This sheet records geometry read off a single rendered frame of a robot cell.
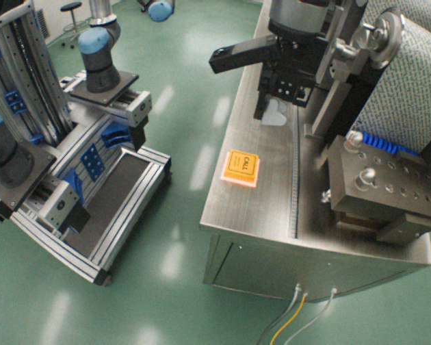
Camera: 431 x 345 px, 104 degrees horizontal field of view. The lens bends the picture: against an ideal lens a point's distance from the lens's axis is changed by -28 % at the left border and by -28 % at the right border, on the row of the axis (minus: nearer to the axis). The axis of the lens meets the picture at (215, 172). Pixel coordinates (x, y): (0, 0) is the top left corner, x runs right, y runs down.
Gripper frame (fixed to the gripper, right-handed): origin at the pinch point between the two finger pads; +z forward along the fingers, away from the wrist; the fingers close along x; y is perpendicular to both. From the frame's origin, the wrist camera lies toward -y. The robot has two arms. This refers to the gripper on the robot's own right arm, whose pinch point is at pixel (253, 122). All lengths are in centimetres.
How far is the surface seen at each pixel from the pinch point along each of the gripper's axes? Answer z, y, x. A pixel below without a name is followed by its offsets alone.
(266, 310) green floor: 105, 36, -22
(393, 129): -2.2, 34.2, 9.8
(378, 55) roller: -16.4, 22.5, 12.9
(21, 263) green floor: 105, -118, -46
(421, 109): -10.4, 37.8, 9.8
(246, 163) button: 12.6, 1.0, 0.2
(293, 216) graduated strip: 15.0, 13.9, -9.5
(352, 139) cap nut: -0.8, 21.3, 2.4
